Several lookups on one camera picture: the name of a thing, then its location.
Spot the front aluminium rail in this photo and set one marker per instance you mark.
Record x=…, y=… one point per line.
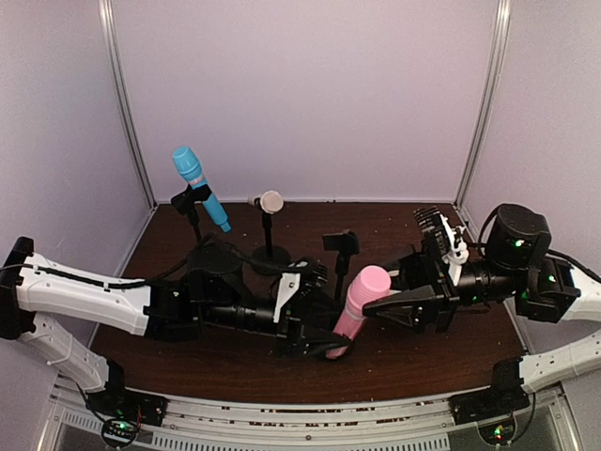
x=420, y=423

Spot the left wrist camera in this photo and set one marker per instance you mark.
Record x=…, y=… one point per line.
x=290, y=282

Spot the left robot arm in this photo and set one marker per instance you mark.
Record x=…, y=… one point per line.
x=206, y=288

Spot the aluminium frame post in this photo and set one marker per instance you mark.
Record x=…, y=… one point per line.
x=108, y=26
x=497, y=53

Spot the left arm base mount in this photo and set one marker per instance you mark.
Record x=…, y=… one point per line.
x=121, y=411

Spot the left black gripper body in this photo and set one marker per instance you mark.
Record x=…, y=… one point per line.
x=291, y=327

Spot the blue toy microphone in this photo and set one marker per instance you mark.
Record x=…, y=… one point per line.
x=190, y=169

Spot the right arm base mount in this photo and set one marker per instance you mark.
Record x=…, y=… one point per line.
x=503, y=411

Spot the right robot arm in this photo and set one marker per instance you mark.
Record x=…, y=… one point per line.
x=511, y=259

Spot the cream toy microphone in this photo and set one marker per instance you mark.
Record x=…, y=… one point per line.
x=269, y=202

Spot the black microphone stand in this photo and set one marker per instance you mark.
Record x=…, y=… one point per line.
x=184, y=203
x=346, y=244
x=268, y=252

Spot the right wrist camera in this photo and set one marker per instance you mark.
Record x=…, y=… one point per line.
x=441, y=241

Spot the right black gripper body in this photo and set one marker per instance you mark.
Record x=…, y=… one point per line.
x=437, y=302

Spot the pink toy microphone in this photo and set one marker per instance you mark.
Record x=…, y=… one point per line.
x=370, y=284

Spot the left aluminium frame post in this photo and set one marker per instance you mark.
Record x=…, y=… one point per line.
x=108, y=26

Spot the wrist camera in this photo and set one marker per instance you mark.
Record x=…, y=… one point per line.
x=290, y=282
x=441, y=241

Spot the right aluminium frame post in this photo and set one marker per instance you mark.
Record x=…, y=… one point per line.
x=497, y=53

